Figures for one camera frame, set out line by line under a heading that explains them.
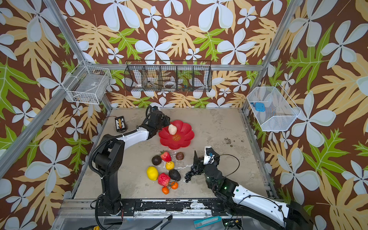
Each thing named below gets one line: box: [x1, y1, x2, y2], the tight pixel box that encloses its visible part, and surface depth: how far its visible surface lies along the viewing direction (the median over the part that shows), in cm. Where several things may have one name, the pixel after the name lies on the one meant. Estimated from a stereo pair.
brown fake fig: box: [175, 151, 185, 161], surface depth 92 cm
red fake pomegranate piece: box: [157, 172, 172, 187], surface depth 80 cm
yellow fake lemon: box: [146, 165, 159, 181], surface depth 84 cm
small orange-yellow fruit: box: [165, 161, 175, 171], surface depth 87 cm
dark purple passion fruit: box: [151, 155, 162, 166], surface depth 88 cm
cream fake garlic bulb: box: [167, 123, 178, 136], surface depth 102 cm
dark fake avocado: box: [168, 169, 182, 182], surface depth 83 cm
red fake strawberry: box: [160, 150, 173, 163], surface depth 91 cm
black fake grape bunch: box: [184, 165, 204, 184], surface depth 86 cm
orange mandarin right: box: [170, 181, 179, 190], surface depth 82 cm
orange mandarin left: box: [161, 186, 170, 195], surface depth 79 cm
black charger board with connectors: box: [115, 115, 128, 133], surface depth 110 cm
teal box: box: [193, 216, 222, 229], surface depth 72 cm
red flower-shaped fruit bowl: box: [158, 119, 196, 150], surface depth 104 cm
